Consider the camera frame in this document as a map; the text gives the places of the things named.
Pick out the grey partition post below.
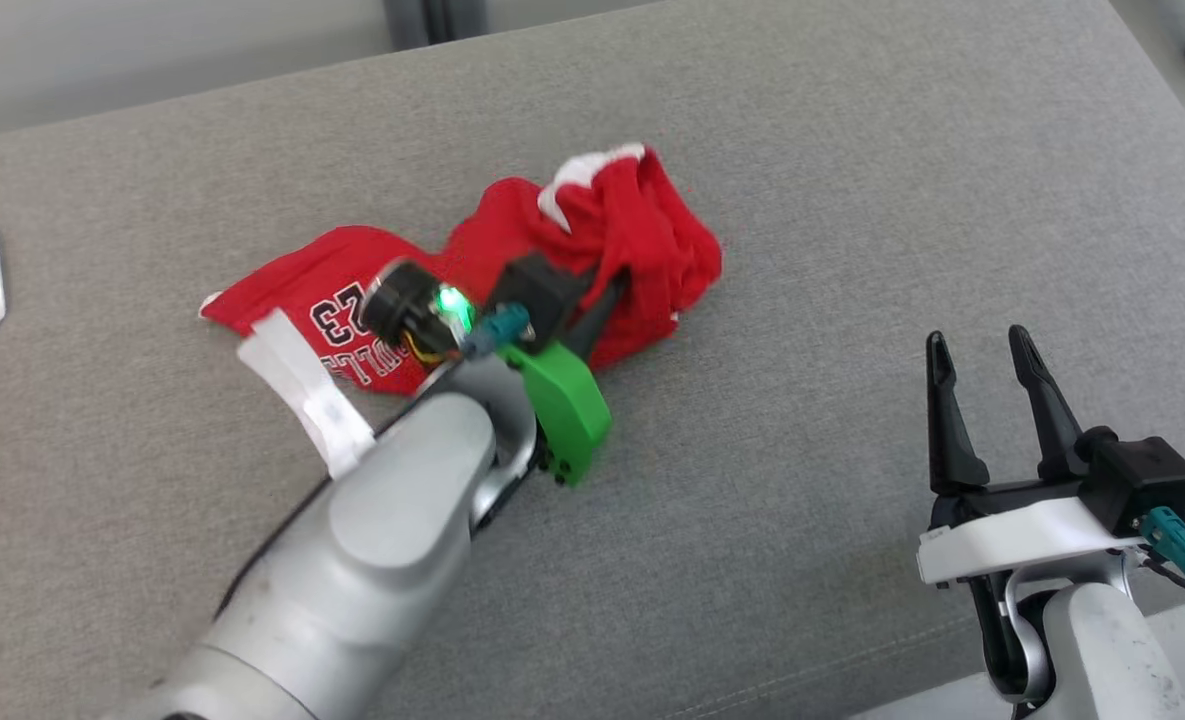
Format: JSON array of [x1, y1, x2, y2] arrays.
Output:
[[382, 0, 489, 51]]

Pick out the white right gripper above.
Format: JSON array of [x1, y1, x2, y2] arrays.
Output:
[[917, 325, 1148, 691]]

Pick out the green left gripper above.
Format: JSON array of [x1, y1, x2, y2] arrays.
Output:
[[497, 272, 633, 489]]

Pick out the white tape label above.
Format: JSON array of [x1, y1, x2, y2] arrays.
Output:
[[237, 308, 378, 479]]

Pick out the red shorts with white trim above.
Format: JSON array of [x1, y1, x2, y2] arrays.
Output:
[[442, 143, 724, 371]]

